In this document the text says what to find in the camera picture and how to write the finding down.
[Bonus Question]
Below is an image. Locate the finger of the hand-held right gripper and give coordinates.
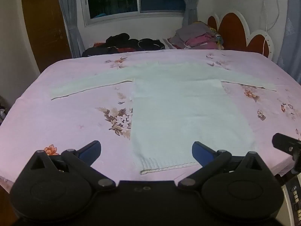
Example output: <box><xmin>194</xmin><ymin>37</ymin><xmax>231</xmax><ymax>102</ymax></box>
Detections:
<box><xmin>272</xmin><ymin>133</ymin><xmax>301</xmax><ymax>162</ymax></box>

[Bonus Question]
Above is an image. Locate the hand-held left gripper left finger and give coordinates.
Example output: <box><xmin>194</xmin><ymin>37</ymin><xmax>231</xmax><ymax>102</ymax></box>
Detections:
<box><xmin>28</xmin><ymin>140</ymin><xmax>116</xmax><ymax>190</ymax></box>

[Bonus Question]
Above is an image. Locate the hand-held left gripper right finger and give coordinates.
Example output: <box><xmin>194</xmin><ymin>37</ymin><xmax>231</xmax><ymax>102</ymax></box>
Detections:
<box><xmin>177</xmin><ymin>141</ymin><xmax>275</xmax><ymax>190</ymax></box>

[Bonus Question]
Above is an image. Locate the white knitted sweater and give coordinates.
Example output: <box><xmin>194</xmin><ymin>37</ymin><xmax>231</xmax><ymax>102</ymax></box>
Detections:
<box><xmin>50</xmin><ymin>62</ymin><xmax>277</xmax><ymax>175</ymax></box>

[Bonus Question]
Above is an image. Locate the pile of dark clothes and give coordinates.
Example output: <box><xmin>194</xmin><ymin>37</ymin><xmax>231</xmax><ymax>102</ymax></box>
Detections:
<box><xmin>81</xmin><ymin>33</ymin><xmax>166</xmax><ymax>57</ymax></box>

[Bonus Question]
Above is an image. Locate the stack of folded clothes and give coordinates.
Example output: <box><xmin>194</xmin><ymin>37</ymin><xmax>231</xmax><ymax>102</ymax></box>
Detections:
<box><xmin>168</xmin><ymin>21</ymin><xmax>225</xmax><ymax>50</ymax></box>

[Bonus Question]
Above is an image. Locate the pink floral bedsheet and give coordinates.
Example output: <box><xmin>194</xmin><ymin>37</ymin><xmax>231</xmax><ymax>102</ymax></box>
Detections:
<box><xmin>0</xmin><ymin>49</ymin><xmax>301</xmax><ymax>189</ymax></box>

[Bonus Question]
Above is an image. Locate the grey appliance with buttons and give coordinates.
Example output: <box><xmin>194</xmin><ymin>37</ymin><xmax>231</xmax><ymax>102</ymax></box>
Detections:
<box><xmin>275</xmin><ymin>167</ymin><xmax>301</xmax><ymax>226</ymax></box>

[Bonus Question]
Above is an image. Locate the striped cloth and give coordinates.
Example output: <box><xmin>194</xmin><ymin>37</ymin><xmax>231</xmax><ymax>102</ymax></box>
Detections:
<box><xmin>163</xmin><ymin>38</ymin><xmax>179</xmax><ymax>50</ymax></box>

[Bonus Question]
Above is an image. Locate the brown and white headboard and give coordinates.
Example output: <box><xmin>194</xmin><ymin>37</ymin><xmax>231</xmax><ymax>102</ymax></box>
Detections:
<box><xmin>207</xmin><ymin>9</ymin><xmax>274</xmax><ymax>62</ymax></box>

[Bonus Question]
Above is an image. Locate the brown wooden door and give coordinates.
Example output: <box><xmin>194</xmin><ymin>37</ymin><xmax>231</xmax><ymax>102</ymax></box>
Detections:
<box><xmin>21</xmin><ymin>0</ymin><xmax>72</xmax><ymax>73</ymax></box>

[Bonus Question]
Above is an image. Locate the grey curtain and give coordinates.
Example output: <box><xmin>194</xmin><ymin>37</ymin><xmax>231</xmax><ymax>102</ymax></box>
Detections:
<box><xmin>55</xmin><ymin>0</ymin><xmax>85</xmax><ymax>58</ymax></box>
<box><xmin>178</xmin><ymin>0</ymin><xmax>200</xmax><ymax>26</ymax></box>

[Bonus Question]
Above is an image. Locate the white charger cable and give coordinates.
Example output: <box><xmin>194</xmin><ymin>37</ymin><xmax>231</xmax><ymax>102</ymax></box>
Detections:
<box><xmin>261</xmin><ymin>0</ymin><xmax>281</xmax><ymax>55</ymax></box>

